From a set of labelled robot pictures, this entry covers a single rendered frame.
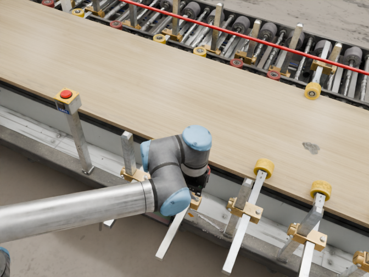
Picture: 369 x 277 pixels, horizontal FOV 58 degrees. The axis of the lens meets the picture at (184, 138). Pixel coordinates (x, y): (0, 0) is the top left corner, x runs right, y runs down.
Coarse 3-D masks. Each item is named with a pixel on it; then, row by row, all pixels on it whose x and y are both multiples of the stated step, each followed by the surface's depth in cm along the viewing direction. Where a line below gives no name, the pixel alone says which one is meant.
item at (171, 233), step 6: (186, 210) 140; (180, 216) 138; (174, 222) 136; (180, 222) 136; (174, 228) 134; (168, 234) 133; (174, 234) 133; (168, 240) 131; (162, 246) 129; (168, 246) 129; (162, 252) 128; (156, 258) 128; (162, 258) 126
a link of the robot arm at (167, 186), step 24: (168, 168) 92; (96, 192) 84; (120, 192) 84; (144, 192) 86; (168, 192) 87; (0, 216) 76; (24, 216) 77; (48, 216) 78; (72, 216) 80; (96, 216) 82; (120, 216) 85; (0, 240) 76
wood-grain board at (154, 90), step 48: (0, 0) 229; (0, 48) 195; (48, 48) 198; (96, 48) 200; (144, 48) 203; (48, 96) 173; (96, 96) 174; (144, 96) 176; (192, 96) 178; (240, 96) 181; (288, 96) 183; (240, 144) 159; (288, 144) 161; (336, 144) 163; (288, 192) 144; (336, 192) 145
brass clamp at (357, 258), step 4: (356, 252) 123; (360, 252) 121; (364, 252) 121; (356, 256) 122; (360, 256) 120; (364, 256) 120; (356, 260) 120; (360, 260) 120; (364, 260) 119; (356, 264) 121; (360, 264) 120; (364, 264) 119; (368, 264) 118; (360, 268) 121; (364, 268) 120; (368, 268) 119; (368, 272) 121
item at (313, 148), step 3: (303, 144) 161; (306, 144) 160; (309, 144) 160; (312, 144) 160; (315, 144) 160; (306, 147) 159; (309, 147) 160; (312, 147) 159; (315, 147) 160; (318, 147) 159; (309, 150) 159; (312, 150) 158; (315, 150) 157; (312, 153) 158; (315, 153) 158
